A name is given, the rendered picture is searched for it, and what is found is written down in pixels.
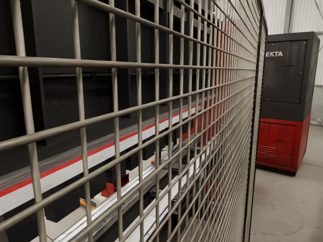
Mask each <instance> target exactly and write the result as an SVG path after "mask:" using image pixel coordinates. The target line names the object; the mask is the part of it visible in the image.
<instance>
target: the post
mask: <svg viewBox="0 0 323 242"><path fill-rule="evenodd" d="M263 9H264V7H263ZM263 15H264V10H263V11H261V12H260V16H261V18H260V25H259V38H258V49H257V50H258V51H257V61H256V73H255V75H256V76H255V85H254V87H255V88H254V97H253V99H254V100H253V109H252V111H253V113H252V121H251V122H252V125H251V128H252V129H251V136H250V139H251V141H250V148H249V149H250V152H249V159H248V160H249V163H248V166H249V167H248V175H247V176H248V179H247V189H246V191H247V193H246V203H245V206H246V207H245V214H244V215H245V217H244V227H243V241H242V242H245V234H246V222H247V210H248V194H249V182H250V171H251V159H252V148H253V136H254V124H255V113H256V101H257V89H258V77H259V66H260V54H261V38H262V26H263Z"/></svg>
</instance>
